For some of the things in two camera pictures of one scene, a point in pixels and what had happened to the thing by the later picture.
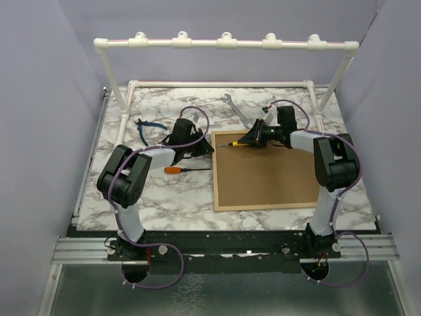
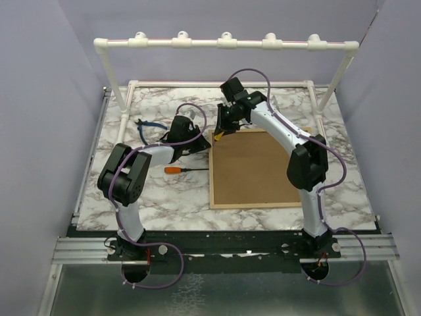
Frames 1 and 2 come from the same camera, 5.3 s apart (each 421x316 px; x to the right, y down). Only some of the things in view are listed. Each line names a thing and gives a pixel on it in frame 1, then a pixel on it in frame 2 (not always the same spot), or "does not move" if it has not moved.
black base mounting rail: [222, 253] does not move
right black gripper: [254, 136] -> [220, 126]
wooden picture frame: [257, 177] does not move
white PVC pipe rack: [140, 39] does not move
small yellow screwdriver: [234, 143] -> [218, 137]
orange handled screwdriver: [176, 170] does not move
